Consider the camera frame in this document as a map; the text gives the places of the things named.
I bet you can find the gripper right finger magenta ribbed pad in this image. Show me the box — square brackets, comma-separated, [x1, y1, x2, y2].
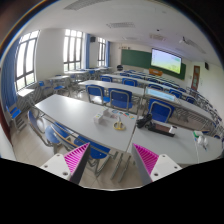
[131, 143, 181, 185]

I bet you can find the blue chair behind desk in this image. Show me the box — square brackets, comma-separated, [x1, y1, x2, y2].
[108, 88, 132, 111]
[148, 99, 174, 123]
[86, 84, 110, 105]

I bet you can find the blue chair behind desk centre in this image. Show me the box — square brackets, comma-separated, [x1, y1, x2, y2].
[108, 88, 132, 111]

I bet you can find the left large window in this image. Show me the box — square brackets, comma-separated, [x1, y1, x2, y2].
[15, 30, 39, 91]

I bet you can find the grey second row desk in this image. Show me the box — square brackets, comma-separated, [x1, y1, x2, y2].
[79, 80, 144, 97]

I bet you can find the blue chair behind desk left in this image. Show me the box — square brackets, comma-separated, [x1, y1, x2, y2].
[86, 84, 110, 105]

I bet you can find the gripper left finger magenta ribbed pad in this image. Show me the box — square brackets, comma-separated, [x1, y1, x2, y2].
[41, 143, 90, 184]

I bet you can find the white object on right desk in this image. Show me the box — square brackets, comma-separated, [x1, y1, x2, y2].
[193, 131, 208, 149]

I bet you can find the blue curtain left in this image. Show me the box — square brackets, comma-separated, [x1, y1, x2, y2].
[1, 40, 19, 107]

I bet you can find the blue chair under front desk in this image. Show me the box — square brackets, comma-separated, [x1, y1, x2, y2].
[74, 136, 110, 177]

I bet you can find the brown door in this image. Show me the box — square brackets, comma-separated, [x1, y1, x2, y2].
[191, 65, 200, 91]

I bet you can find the green chalkboard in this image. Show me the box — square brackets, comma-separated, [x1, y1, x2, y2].
[121, 49, 186, 80]

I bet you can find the small white box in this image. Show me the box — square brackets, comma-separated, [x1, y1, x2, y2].
[93, 113, 103, 123]

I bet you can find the blue chair at left wall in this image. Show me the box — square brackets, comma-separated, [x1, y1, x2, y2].
[6, 106, 26, 132]

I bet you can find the projector screen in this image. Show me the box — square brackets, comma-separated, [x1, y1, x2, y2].
[151, 49, 182, 74]

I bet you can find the middle window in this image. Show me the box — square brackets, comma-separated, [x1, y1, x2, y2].
[63, 29, 83, 72]

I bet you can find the grey front right desk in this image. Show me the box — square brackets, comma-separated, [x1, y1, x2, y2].
[128, 127, 223, 165]

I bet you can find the black charger with cable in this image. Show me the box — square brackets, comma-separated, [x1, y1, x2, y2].
[136, 113, 152, 128]

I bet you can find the grey front left desk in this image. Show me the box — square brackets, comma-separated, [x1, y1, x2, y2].
[35, 94, 137, 152]

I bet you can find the blue chair behind desk right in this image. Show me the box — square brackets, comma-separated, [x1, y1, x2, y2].
[148, 99, 174, 123]

